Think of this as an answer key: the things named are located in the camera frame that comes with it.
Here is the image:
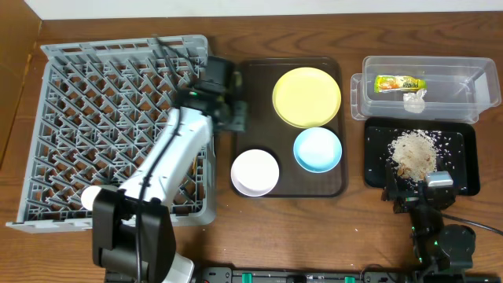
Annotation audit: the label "rice food scraps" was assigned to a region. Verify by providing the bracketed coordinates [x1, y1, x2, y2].
[391, 134, 446, 186]

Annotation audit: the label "pink white bowl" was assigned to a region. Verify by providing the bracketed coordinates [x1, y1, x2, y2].
[230, 149, 280, 197]

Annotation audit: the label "yellow round plate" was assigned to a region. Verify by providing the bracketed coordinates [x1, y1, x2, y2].
[272, 67, 342, 128]

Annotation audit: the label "light blue bowl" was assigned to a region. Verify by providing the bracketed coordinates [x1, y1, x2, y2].
[292, 127, 343, 174]

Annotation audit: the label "white tissue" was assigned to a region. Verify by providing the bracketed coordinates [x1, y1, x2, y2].
[403, 89, 427, 114]

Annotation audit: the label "green orange snack wrapper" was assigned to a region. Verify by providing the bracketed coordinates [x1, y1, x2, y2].
[374, 75, 428, 93]

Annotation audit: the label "white cup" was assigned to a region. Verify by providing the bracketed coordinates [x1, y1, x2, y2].
[81, 186, 102, 211]

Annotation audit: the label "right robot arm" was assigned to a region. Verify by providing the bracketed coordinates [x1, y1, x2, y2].
[381, 162, 476, 282]

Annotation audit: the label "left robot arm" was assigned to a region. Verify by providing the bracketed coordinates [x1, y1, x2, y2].
[82, 56, 244, 282]

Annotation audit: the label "black waste tray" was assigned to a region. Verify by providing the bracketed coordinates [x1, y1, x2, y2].
[364, 117, 480, 196]

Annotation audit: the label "dark brown serving tray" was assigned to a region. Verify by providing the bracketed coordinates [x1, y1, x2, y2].
[233, 57, 348, 198]

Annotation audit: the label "clear plastic bin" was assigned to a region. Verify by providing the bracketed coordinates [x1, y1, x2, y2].
[351, 56, 502, 123]

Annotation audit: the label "grey plastic dish rack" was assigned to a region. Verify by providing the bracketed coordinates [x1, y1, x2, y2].
[10, 35, 211, 233]

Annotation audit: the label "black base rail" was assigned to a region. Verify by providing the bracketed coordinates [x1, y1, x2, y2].
[189, 267, 502, 283]

